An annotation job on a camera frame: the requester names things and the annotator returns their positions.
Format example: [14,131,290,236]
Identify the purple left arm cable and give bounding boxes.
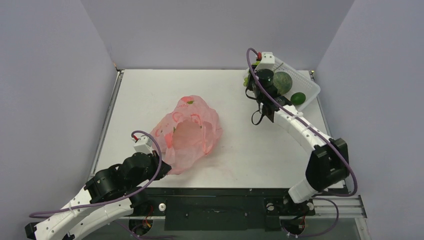
[29,130,163,220]

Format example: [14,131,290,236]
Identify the green fake grapes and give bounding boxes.
[243,60,260,87]

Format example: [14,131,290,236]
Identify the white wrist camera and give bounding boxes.
[132,134,154,155]
[255,52,275,71]

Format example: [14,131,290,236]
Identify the pink plastic bag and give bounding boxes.
[150,95,224,175]

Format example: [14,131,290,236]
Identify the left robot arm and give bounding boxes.
[24,151,172,240]

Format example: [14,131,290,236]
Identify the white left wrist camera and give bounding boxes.
[132,134,154,155]

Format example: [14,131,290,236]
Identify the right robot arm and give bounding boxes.
[246,69,350,214]

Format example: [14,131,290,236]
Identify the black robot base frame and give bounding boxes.
[132,187,322,232]

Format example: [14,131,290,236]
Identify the white plastic basket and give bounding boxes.
[252,56,321,122]

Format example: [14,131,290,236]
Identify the dark green fake lime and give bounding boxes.
[290,92,306,106]

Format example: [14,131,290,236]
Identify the brown fake fruit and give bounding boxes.
[273,71,293,95]

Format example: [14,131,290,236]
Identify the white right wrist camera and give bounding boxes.
[255,52,275,71]

